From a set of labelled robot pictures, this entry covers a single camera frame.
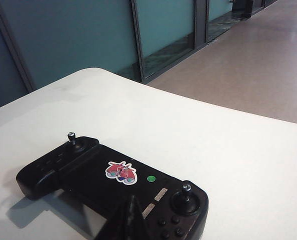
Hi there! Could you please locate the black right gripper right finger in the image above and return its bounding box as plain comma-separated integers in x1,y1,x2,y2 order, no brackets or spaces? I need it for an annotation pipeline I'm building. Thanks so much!
131,195,149,240

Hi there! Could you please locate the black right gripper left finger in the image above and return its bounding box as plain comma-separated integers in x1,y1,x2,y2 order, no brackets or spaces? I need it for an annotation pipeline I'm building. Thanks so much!
94,195,134,240

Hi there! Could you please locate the black handheld remote control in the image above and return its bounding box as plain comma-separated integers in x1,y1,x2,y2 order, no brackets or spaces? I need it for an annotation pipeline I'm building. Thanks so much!
15,131,210,240

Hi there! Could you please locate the black remote joystick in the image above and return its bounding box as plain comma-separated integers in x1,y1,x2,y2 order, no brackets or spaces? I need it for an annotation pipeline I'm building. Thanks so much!
180,183,193,203
67,131,77,147

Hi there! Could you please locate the pale rectangular label sticker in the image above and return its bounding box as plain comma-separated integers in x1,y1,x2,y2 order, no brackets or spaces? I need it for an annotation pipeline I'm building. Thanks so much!
141,203,156,218
154,188,169,201

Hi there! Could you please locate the red cartoon sticker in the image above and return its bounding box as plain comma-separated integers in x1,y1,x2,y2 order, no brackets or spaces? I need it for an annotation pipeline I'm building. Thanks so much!
104,161,138,186

